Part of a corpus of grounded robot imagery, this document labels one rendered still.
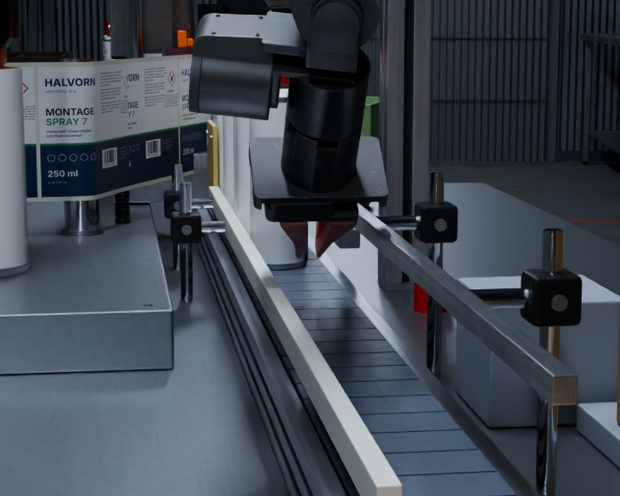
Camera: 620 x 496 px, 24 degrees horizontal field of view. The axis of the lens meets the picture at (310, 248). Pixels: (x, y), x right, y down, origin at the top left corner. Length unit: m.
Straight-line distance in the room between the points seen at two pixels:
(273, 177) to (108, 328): 0.19
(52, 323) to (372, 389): 0.34
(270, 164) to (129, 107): 0.55
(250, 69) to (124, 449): 0.28
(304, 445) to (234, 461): 0.14
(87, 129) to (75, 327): 0.42
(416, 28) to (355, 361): 0.56
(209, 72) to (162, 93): 0.69
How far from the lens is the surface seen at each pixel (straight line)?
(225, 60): 1.02
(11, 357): 1.18
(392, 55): 1.47
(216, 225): 1.43
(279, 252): 1.33
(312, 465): 0.78
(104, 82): 1.57
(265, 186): 1.08
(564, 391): 0.65
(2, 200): 1.32
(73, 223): 1.56
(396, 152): 1.48
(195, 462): 0.95
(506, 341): 0.71
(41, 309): 1.18
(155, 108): 1.69
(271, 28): 1.02
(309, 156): 1.05
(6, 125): 1.32
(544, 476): 0.87
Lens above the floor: 1.12
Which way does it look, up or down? 10 degrees down
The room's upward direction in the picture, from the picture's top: straight up
